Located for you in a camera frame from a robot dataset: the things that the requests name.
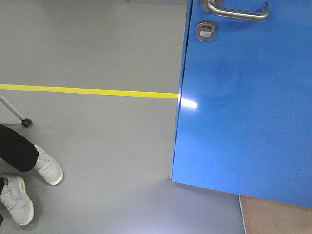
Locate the black trouser leg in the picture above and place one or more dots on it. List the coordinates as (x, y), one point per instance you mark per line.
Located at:
(17, 150)
(1, 185)

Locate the plywood base platform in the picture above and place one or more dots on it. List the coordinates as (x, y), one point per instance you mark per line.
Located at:
(262, 216)

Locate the grey chair leg with caster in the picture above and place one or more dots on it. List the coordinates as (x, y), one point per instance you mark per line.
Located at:
(26, 122)

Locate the steel thumb turn lock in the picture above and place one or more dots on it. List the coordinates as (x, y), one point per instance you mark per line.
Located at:
(205, 31)

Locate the black trouser leg front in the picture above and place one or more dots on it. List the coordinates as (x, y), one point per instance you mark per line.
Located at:
(1, 185)

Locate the white sneaker nearer camera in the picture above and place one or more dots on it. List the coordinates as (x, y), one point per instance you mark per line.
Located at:
(16, 200)

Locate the white sneaker farther back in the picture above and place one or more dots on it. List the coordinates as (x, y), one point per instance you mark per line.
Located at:
(48, 167)

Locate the steel door lever handle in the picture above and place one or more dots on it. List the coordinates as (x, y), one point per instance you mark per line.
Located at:
(215, 7)

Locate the black trouser leg rear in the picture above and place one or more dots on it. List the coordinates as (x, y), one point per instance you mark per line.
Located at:
(17, 150)

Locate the blue door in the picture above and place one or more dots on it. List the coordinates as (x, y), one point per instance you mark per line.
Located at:
(244, 118)

